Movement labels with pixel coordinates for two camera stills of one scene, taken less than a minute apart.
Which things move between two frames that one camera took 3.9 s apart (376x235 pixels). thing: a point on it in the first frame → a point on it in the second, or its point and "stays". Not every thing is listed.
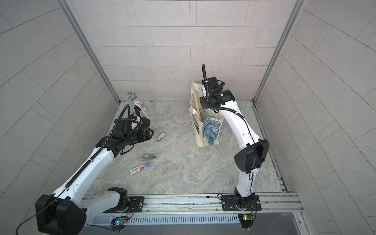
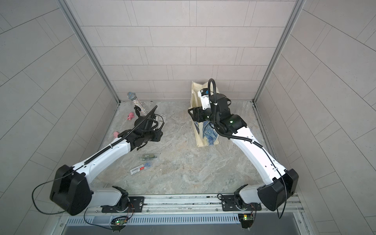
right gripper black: [205, 105] → [199, 110]
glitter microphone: [132, 96] stays
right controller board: [246, 219] stays
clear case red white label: [145, 166] stays
